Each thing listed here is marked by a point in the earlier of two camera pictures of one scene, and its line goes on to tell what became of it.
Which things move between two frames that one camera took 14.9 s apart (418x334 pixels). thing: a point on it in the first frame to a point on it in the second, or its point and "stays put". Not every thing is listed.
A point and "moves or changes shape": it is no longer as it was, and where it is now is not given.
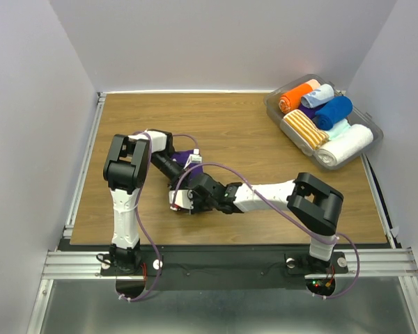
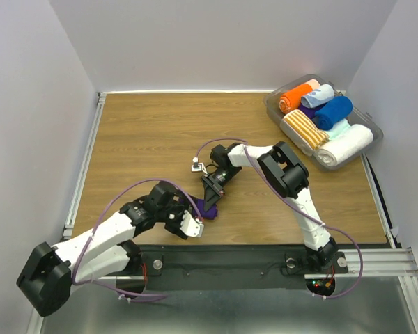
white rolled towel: (350, 140) stays put
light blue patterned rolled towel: (318, 96) stays put
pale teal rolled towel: (338, 129) stays put
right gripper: (196, 209) to (211, 196)
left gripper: (174, 180) to (175, 227)
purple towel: (182, 156) moves or changes shape
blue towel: (331, 113) stays put
